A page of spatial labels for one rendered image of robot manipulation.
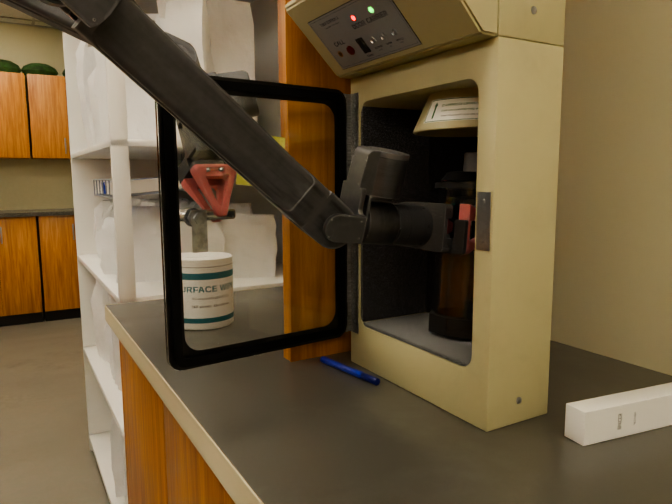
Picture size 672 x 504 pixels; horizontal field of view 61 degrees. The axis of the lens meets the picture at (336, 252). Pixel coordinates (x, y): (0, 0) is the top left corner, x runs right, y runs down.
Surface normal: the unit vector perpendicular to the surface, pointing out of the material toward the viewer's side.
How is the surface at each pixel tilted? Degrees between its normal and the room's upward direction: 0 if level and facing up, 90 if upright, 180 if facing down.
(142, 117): 93
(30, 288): 90
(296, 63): 90
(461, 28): 135
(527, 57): 90
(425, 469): 0
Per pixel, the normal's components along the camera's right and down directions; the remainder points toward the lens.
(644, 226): -0.87, 0.07
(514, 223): 0.50, 0.11
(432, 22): -0.61, 0.75
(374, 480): 0.00, -0.99
